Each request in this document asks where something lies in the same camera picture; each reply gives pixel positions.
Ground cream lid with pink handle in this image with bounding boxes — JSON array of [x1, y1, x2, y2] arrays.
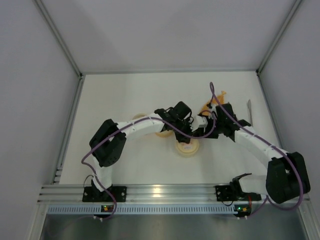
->
[[175, 139, 200, 158]]

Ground cream lid with orange handle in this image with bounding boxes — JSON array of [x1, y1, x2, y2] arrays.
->
[[155, 131, 173, 138]]

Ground stainless steel tongs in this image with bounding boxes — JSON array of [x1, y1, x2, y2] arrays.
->
[[247, 99, 253, 126]]

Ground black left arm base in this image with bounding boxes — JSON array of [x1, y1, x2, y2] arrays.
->
[[82, 185, 127, 203]]

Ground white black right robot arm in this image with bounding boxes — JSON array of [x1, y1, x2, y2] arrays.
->
[[191, 103, 311, 204]]

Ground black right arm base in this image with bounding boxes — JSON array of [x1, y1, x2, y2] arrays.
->
[[215, 184, 262, 202]]

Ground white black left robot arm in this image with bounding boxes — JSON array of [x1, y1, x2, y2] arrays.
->
[[89, 101, 192, 196]]

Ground fish-shaped woven bamboo tray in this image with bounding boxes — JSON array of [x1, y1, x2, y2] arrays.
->
[[200, 91, 227, 116]]

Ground pink-based bowl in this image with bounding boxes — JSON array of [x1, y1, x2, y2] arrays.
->
[[132, 113, 147, 120]]

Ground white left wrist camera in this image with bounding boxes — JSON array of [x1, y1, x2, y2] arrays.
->
[[194, 115, 208, 129]]

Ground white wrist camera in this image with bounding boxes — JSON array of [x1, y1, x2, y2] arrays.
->
[[194, 115, 208, 129], [205, 103, 217, 120]]

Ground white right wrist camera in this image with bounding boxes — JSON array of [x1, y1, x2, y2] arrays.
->
[[205, 103, 217, 120]]

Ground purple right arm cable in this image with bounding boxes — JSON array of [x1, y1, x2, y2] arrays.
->
[[208, 81, 306, 221]]

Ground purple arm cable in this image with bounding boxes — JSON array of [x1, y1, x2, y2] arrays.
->
[[208, 81, 306, 221], [81, 117, 216, 221]]

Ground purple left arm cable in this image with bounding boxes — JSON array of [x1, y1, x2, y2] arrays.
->
[[81, 117, 216, 221]]

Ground slotted grey cable duct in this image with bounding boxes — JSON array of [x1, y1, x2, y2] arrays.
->
[[46, 204, 301, 215]]

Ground aluminium mounting rail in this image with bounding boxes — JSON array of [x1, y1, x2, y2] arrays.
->
[[37, 184, 217, 204]]

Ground right aluminium frame post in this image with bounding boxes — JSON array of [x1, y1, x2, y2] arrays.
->
[[255, 0, 305, 77]]

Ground aluminium frame post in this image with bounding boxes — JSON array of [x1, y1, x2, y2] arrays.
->
[[255, 0, 305, 77], [32, 0, 83, 79]]

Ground left aluminium frame post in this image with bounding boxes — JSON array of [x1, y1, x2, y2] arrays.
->
[[32, 0, 83, 79]]

